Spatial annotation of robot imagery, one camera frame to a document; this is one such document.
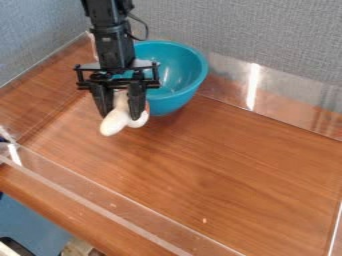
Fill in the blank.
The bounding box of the clear acrylic front barrier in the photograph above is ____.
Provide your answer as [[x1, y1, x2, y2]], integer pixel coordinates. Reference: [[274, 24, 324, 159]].
[[0, 142, 245, 256]]

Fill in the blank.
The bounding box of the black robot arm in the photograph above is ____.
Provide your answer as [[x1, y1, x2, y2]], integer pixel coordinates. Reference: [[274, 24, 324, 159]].
[[74, 0, 161, 120]]

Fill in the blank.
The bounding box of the blue plastic bowl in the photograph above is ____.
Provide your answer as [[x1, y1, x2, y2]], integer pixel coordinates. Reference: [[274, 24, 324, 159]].
[[135, 40, 209, 116]]

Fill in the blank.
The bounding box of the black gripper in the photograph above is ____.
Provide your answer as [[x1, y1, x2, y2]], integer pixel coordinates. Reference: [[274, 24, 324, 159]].
[[74, 59, 161, 121]]

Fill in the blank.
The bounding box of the clear acrylic back barrier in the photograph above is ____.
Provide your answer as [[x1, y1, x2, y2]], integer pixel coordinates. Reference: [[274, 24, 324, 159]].
[[201, 52, 342, 141]]

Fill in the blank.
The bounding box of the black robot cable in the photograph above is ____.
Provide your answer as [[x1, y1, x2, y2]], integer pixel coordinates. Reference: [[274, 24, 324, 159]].
[[127, 13, 150, 42]]

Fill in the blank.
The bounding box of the brown toy mushroom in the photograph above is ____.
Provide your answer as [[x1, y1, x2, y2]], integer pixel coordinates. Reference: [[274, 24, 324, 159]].
[[99, 91, 150, 136]]

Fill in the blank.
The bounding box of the clear acrylic barrier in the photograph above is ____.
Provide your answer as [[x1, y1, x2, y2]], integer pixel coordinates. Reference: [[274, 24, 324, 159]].
[[201, 52, 342, 141], [0, 142, 245, 256]]

